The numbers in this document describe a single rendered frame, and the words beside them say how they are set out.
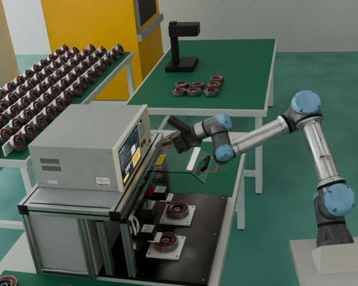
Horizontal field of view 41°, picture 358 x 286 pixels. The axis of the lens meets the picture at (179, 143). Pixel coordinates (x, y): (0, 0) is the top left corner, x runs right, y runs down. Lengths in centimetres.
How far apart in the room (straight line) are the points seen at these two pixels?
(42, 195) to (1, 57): 403
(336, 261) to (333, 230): 13
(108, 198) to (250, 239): 169
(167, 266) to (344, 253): 73
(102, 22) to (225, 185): 341
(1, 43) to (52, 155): 406
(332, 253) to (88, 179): 103
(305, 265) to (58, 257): 105
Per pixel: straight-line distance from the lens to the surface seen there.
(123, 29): 560
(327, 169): 202
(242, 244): 343
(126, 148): 201
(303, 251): 224
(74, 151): 199
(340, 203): 198
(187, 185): 267
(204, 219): 237
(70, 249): 213
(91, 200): 199
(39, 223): 211
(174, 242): 218
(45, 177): 212
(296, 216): 370
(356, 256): 212
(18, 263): 238
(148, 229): 218
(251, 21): 720
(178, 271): 211
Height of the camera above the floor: 219
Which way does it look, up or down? 28 degrees down
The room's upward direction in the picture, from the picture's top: 5 degrees counter-clockwise
